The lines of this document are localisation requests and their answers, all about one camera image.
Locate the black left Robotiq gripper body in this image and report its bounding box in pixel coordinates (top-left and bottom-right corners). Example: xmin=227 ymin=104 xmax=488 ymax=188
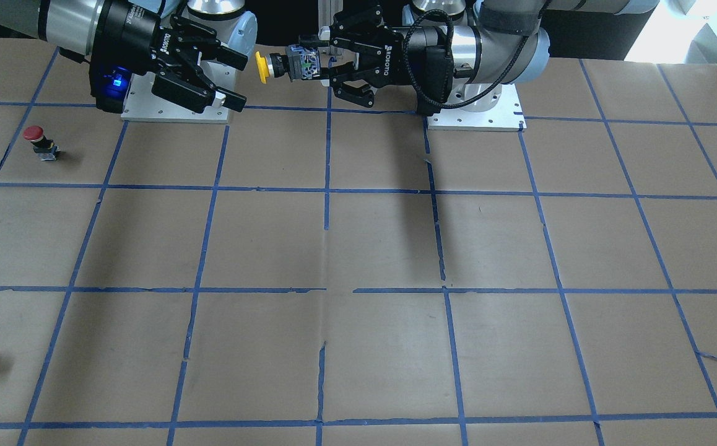
xmin=365 ymin=28 xmax=452 ymax=109

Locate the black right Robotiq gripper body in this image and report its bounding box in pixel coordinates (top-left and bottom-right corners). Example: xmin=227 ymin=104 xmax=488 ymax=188
xmin=89 ymin=1 xmax=176 ymax=113

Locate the yellow push button switch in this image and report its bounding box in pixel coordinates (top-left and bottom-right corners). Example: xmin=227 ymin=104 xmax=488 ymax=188
xmin=254 ymin=43 xmax=327 ymax=84

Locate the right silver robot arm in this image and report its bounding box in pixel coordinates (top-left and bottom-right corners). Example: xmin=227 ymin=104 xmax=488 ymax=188
xmin=0 ymin=1 xmax=259 ymax=116

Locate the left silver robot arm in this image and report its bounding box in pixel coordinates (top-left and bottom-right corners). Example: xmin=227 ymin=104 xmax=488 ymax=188
xmin=317 ymin=1 xmax=656 ymax=116

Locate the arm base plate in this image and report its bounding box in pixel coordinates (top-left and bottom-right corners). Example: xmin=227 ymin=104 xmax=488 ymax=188
xmin=427 ymin=84 xmax=526 ymax=132
xmin=121 ymin=72 xmax=232 ymax=125

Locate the red push button switch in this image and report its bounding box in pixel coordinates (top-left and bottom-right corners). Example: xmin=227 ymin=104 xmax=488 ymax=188
xmin=22 ymin=125 xmax=59 ymax=162

